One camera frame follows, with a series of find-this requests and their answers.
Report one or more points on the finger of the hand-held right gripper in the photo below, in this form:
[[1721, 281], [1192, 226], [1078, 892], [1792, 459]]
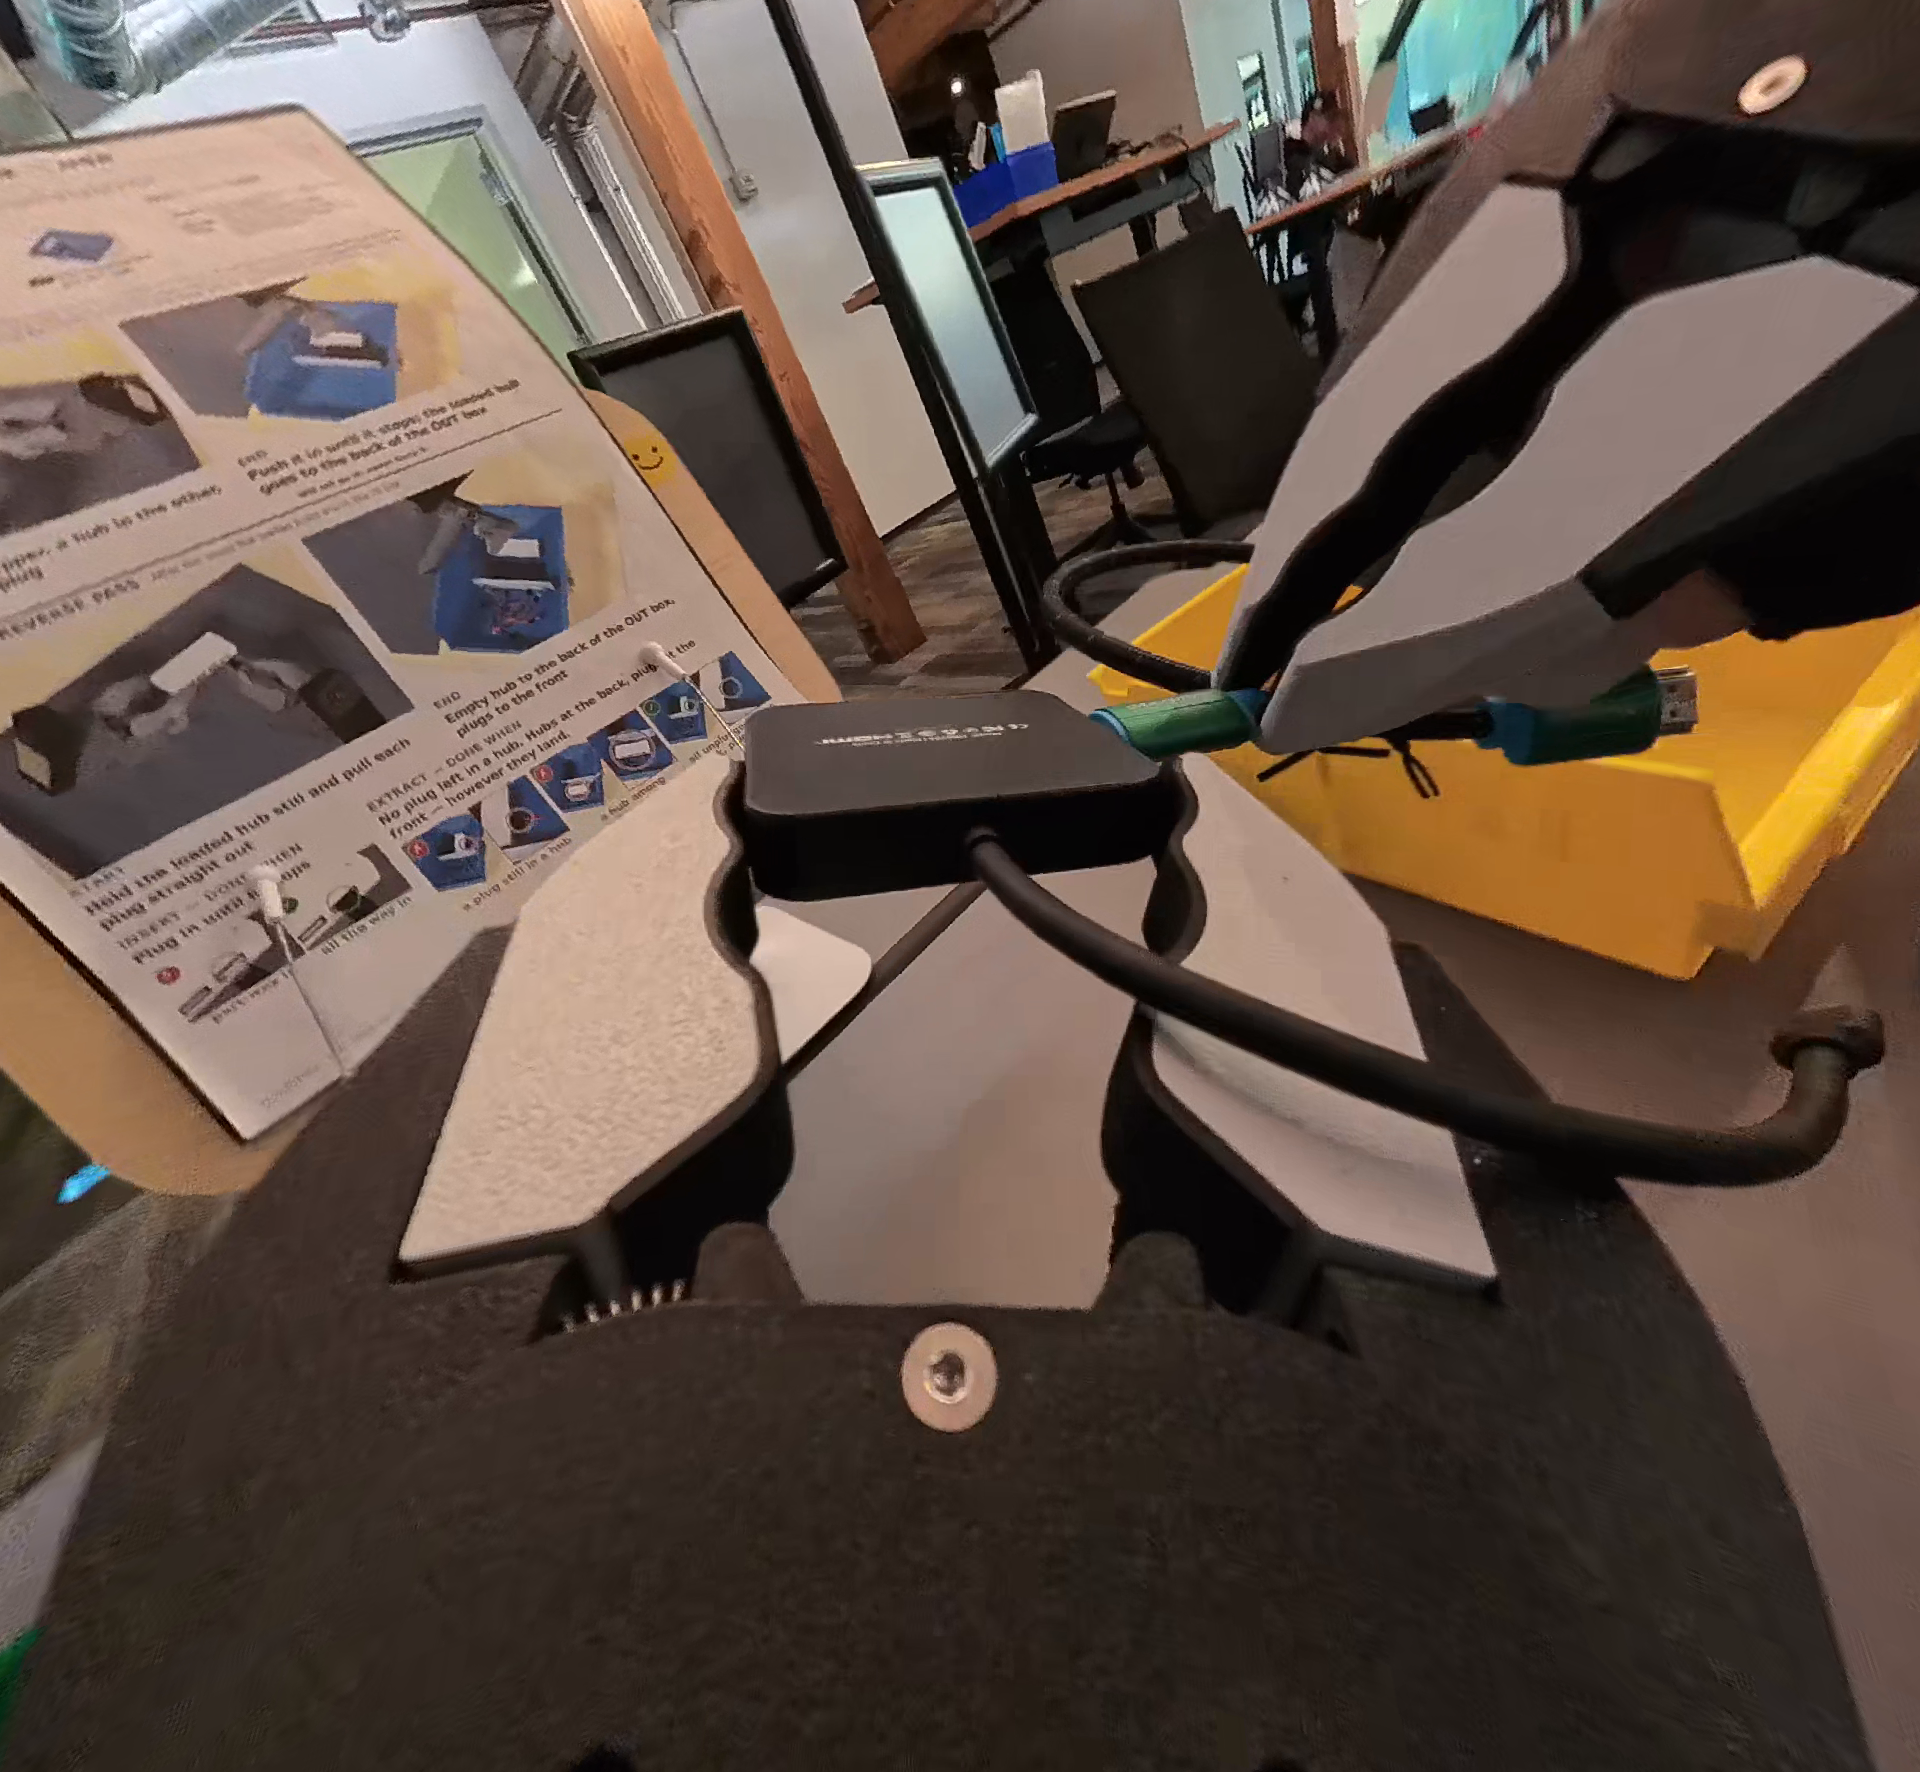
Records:
[[1591, 513], [1409, 392]]

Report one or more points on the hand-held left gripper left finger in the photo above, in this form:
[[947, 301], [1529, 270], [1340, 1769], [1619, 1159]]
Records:
[[585, 1053]]

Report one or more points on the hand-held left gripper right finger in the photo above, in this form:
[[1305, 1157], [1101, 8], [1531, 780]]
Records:
[[1321, 1053]]

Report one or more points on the black square hub lead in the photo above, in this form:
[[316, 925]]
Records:
[[1499, 1098]]

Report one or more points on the yellow plastic bin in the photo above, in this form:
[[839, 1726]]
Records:
[[1681, 814]]

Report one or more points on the instruction sheet on stand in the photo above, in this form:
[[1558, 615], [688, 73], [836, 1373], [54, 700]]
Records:
[[689, 513]]

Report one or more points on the yellow smiley sticker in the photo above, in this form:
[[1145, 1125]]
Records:
[[644, 454]]

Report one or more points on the printed instruction sheet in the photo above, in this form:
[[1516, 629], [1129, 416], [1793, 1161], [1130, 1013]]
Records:
[[241, 544]]

